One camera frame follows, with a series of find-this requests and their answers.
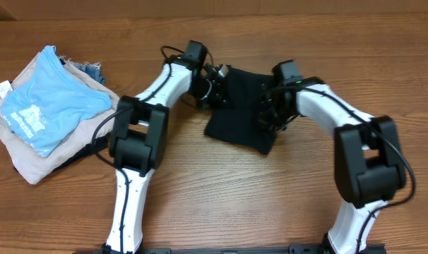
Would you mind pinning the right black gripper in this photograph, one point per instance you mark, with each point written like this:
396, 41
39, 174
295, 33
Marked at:
267, 104

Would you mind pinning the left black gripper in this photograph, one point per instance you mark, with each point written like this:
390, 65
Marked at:
221, 94

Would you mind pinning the black t-shirt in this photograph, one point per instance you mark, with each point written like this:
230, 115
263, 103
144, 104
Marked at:
238, 123

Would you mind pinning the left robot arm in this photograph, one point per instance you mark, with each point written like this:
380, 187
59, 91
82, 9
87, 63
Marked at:
139, 135

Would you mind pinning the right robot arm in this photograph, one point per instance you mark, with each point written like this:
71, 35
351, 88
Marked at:
369, 167

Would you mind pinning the dark garment under pile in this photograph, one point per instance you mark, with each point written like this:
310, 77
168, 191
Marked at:
101, 143

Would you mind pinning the blue denim garment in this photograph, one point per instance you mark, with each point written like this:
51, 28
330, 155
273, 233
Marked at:
92, 69

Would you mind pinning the beige folded garment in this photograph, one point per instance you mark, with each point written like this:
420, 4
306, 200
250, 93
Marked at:
26, 160

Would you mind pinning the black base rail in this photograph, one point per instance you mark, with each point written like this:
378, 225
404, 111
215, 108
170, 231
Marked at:
231, 250

